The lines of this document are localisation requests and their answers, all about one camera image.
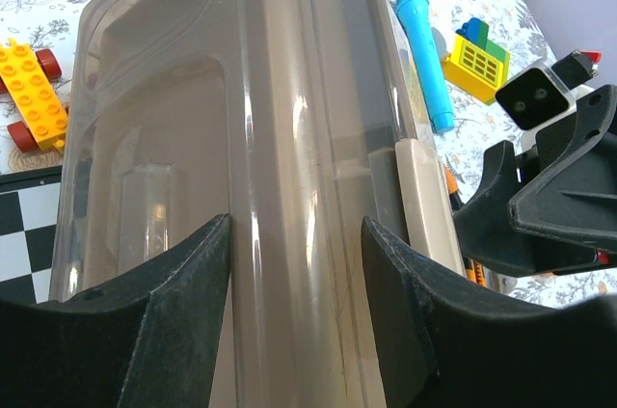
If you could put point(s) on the orange utility knife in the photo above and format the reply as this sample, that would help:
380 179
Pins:
475 272

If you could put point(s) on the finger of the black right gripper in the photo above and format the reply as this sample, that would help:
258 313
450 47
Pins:
485 233
573 199

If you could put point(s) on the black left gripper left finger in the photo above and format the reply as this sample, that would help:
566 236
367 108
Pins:
147 338

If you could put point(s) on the yellow toy brick car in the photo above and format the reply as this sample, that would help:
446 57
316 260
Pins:
27 76

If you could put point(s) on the yellow green toy block house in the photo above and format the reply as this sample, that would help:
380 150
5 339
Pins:
474 63

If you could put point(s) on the blue toy microphone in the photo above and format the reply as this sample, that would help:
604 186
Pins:
414 16

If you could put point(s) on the black white checkerboard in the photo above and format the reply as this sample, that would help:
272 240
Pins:
29 208

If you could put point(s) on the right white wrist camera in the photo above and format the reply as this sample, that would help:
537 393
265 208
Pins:
545 93

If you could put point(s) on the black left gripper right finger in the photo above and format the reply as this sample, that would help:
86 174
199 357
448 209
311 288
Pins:
444 341

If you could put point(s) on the taupe plastic tool box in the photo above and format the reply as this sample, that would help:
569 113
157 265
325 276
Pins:
283 114

